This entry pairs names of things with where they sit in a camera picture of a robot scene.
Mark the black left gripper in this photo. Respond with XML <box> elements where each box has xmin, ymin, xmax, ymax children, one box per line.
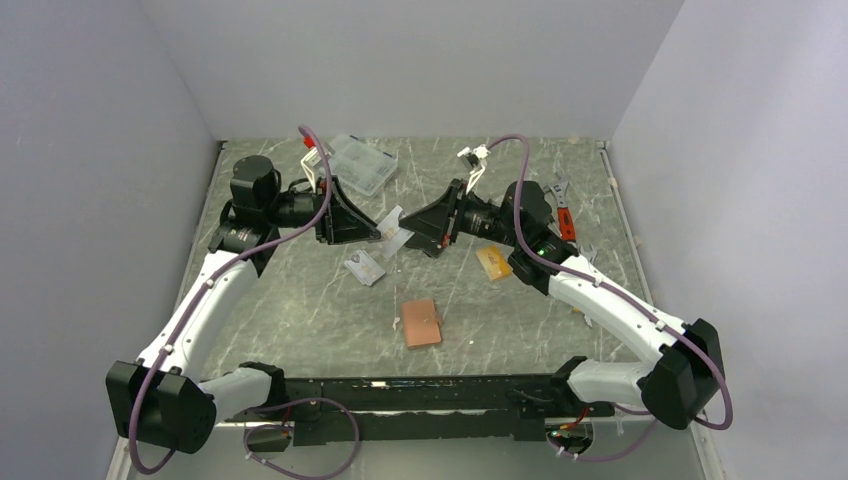
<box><xmin>264</xmin><ymin>175</ymin><xmax>380</xmax><ymax>245</ymax></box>

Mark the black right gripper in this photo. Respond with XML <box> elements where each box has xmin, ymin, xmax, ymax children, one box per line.
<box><xmin>400</xmin><ymin>179</ymin><xmax>524</xmax><ymax>248</ymax></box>

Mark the white credit card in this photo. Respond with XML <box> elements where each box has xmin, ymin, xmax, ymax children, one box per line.
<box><xmin>377</xmin><ymin>205</ymin><xmax>404</xmax><ymax>259</ymax></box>

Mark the white silver card stack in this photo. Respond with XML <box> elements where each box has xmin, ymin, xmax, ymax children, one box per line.
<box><xmin>343</xmin><ymin>250</ymin><xmax>386</xmax><ymax>287</ymax></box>

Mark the brown leather card holder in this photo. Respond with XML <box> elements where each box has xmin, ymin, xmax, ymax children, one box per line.
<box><xmin>401</xmin><ymin>298</ymin><xmax>442</xmax><ymax>349</ymax></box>

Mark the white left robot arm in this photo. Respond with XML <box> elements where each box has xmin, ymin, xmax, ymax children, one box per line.
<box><xmin>105</xmin><ymin>155</ymin><xmax>381</xmax><ymax>462</ymax></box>

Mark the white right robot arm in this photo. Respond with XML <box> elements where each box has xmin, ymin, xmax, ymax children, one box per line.
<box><xmin>399</xmin><ymin>179</ymin><xmax>733</xmax><ymax>430</ymax></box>

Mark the clear plastic organizer box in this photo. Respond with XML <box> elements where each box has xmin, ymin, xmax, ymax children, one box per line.
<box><xmin>329</xmin><ymin>134</ymin><xmax>398</xmax><ymax>197</ymax></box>

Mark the silver combination wrench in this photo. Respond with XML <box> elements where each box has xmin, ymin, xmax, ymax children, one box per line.
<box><xmin>578</xmin><ymin>244</ymin><xmax>598</xmax><ymax>262</ymax></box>

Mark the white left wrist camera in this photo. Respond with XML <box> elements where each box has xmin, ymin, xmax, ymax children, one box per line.
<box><xmin>300</xmin><ymin>136</ymin><xmax>329</xmax><ymax>192</ymax></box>

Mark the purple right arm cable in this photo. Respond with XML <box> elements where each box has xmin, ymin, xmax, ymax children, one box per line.
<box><xmin>486</xmin><ymin>134</ymin><xmax>734</xmax><ymax>432</ymax></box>

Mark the red handled adjustable wrench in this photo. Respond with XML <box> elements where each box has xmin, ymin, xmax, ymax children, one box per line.
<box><xmin>544</xmin><ymin>174</ymin><xmax>577</xmax><ymax>244</ymax></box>

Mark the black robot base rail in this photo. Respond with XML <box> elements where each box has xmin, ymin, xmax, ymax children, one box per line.
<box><xmin>233</xmin><ymin>374</ymin><xmax>614</xmax><ymax>446</ymax></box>

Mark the aluminium frame rail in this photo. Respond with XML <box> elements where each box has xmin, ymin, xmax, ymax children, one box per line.
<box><xmin>112</xmin><ymin>393</ymin><xmax>224</xmax><ymax>475</ymax></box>

